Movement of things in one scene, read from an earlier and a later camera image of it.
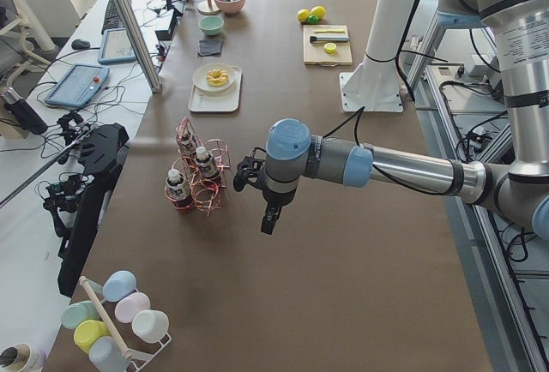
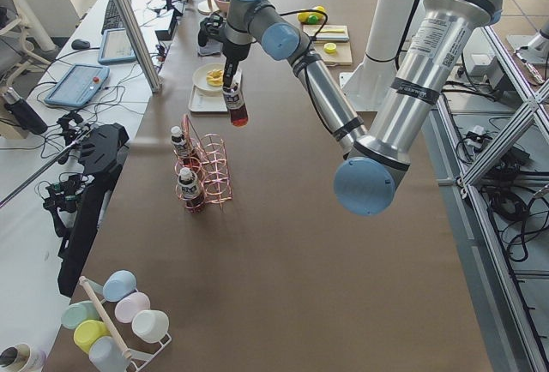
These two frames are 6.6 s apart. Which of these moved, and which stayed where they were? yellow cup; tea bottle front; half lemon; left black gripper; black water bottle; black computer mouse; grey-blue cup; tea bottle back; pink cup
Moved: left black gripper; tea bottle back; tea bottle front
Stayed: black computer mouse; yellow cup; grey-blue cup; black water bottle; half lemon; pink cup
